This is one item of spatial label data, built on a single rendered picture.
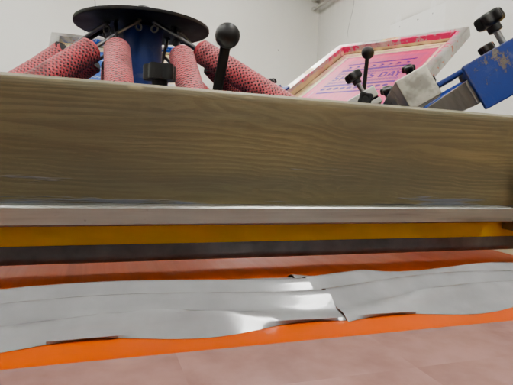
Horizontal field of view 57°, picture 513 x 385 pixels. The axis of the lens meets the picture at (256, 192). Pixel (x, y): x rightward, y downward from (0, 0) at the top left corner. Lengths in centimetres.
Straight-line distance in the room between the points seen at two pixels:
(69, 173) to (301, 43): 472
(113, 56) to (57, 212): 67
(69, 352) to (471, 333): 15
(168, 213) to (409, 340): 13
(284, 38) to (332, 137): 459
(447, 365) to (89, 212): 17
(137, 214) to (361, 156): 14
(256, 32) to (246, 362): 466
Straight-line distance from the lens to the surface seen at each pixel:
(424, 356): 19
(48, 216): 25
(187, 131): 27
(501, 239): 40
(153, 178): 27
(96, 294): 23
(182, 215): 26
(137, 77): 110
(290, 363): 17
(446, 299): 25
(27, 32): 454
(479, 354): 20
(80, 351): 18
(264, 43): 479
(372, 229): 33
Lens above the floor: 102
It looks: 4 degrees down
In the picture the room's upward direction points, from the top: 2 degrees clockwise
